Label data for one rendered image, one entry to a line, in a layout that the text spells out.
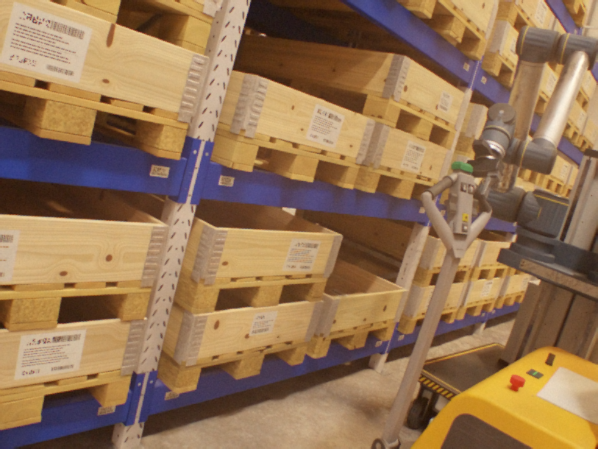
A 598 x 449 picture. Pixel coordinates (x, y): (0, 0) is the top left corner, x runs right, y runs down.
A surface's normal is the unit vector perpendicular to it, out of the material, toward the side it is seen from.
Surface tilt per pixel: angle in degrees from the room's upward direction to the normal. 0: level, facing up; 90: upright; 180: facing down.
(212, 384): 90
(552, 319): 90
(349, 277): 90
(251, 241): 90
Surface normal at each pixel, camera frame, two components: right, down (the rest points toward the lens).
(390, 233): -0.64, -0.06
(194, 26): 0.73, 0.30
